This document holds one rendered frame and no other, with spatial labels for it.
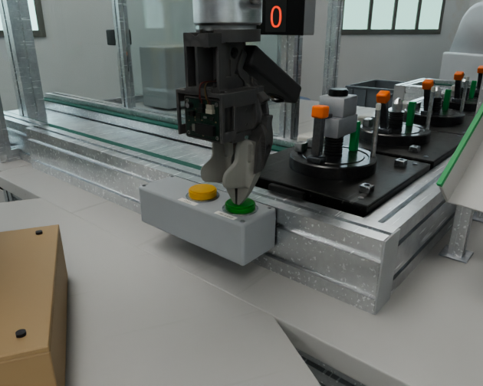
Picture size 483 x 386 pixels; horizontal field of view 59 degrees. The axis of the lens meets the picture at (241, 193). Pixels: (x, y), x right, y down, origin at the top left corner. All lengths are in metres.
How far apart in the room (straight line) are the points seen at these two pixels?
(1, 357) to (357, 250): 0.38
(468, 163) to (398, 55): 4.55
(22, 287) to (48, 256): 0.06
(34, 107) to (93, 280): 0.96
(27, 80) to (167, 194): 0.96
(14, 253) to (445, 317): 0.51
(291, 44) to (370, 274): 0.52
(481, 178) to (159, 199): 0.42
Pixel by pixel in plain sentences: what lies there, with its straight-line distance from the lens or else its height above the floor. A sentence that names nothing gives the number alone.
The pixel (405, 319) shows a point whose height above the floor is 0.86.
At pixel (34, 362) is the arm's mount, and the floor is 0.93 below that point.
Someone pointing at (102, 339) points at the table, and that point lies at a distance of 0.53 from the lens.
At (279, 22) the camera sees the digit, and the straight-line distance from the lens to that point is 0.86.
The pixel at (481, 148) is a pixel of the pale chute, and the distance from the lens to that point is 0.60.
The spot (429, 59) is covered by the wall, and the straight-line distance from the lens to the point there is 5.40.
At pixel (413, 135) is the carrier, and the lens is 0.89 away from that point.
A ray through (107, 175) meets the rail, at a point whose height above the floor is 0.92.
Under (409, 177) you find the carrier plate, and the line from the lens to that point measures 0.70.
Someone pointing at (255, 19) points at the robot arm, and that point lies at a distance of 0.48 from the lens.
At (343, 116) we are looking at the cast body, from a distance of 0.67.
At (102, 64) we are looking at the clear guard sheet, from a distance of 1.96.
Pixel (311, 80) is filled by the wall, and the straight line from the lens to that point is 4.55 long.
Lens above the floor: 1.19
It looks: 21 degrees down
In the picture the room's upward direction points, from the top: straight up
